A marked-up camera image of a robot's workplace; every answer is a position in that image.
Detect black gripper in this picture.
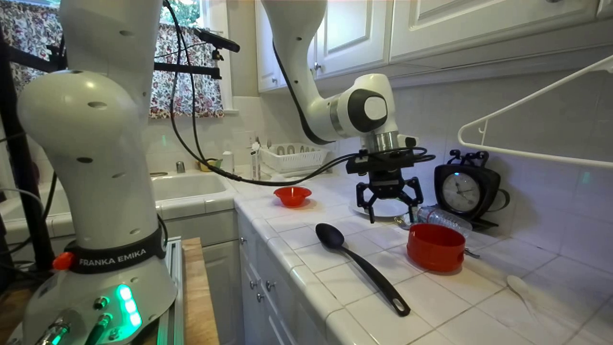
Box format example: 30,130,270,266
346,147,435,220

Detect red round container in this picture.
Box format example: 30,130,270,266
406,222,465,274

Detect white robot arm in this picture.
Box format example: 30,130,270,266
17,0,427,345

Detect clear plastic bottle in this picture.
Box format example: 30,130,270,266
417,205,473,235

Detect black plastic serving spoon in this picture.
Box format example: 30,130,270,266
316,222,412,316

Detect black desk clock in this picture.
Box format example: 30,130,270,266
435,149,509,232

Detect red bowl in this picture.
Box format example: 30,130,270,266
274,186,310,207

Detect white dish rack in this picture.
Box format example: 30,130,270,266
260,143,327,176

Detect white plastic spoon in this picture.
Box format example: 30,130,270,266
505,276,546,316

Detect white upper cabinets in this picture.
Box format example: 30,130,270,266
254,0,613,92

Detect white cabinets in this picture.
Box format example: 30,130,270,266
254,0,613,92
164,210,325,345

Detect white lower cabinets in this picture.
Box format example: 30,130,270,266
164,210,325,345

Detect white kitchen sink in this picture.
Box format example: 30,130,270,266
0,168,237,237

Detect floral curtain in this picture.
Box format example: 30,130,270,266
0,0,224,118

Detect white wire hanger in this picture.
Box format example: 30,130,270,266
458,55,613,168

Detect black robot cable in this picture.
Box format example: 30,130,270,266
161,0,360,187

